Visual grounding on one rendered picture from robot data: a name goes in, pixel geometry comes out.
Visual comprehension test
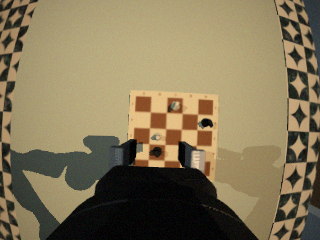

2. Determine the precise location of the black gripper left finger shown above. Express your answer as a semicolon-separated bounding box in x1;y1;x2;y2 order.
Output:
109;139;137;170

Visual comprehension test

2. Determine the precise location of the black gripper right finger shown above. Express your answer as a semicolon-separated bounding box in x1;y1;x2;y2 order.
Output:
178;141;206;174

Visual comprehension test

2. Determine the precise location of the brown and cream chessboard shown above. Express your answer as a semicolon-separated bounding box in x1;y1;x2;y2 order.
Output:
128;90;218;181

